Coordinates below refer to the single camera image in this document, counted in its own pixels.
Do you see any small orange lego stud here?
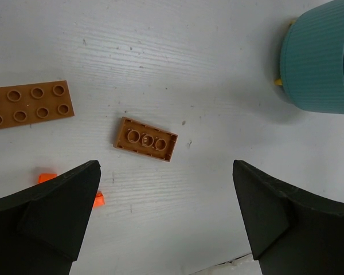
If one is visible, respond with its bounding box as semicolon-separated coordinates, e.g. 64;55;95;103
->
37;173;57;184

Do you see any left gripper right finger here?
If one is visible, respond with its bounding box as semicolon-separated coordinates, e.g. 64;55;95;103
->
233;160;344;274

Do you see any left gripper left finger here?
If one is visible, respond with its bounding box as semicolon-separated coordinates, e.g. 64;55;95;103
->
0;160;101;274

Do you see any tiny orange lego piece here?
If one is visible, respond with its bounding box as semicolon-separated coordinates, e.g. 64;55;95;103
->
93;191;105;208

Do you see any brown lego plate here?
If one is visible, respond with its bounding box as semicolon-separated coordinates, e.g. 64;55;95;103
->
0;80;75;129
113;117;178;162

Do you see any teal round divided container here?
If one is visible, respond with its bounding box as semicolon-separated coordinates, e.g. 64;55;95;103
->
280;1;344;114

